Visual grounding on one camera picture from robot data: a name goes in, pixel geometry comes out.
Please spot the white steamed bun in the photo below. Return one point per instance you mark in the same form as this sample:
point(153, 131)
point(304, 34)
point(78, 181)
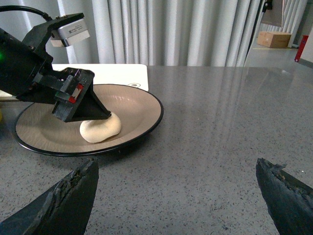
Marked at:
point(94, 131)

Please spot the brown cardboard box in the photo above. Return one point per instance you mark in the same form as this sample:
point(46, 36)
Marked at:
point(273, 39)

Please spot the beige black-rimmed plate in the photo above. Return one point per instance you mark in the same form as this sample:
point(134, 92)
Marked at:
point(140, 113)

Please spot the grey pleated curtain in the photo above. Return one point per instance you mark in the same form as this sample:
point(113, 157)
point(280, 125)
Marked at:
point(157, 32)

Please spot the white bear-print serving tray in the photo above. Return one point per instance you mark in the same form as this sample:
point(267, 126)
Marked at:
point(134, 75)

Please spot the red post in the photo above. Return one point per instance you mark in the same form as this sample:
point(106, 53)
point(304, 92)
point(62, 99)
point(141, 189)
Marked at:
point(301, 48)

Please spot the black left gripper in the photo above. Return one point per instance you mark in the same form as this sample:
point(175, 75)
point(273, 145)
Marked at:
point(70, 91)

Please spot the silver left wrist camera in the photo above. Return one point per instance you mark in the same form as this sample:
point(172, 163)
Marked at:
point(70, 34)

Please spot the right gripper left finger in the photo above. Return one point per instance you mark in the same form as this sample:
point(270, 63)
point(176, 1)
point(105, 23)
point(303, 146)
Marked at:
point(64, 209)

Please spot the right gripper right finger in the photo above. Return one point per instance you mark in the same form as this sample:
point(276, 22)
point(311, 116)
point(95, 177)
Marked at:
point(289, 201)

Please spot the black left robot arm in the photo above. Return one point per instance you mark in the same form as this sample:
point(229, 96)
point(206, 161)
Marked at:
point(26, 70)

